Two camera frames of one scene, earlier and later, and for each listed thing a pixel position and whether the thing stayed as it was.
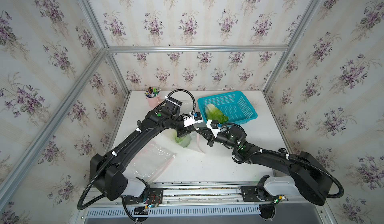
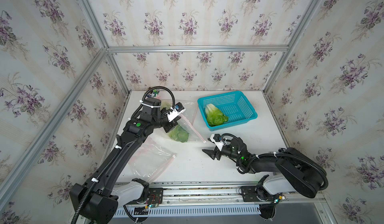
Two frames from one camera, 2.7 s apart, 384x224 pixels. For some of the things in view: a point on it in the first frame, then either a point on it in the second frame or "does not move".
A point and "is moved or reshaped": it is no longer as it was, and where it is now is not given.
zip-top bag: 196,141 is moved or reshaped
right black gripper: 207,132 -> 212,154
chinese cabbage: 213,113 does not move
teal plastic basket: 233,104 does not move
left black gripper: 185,130 -> 170,125
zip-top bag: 149,161 does not move
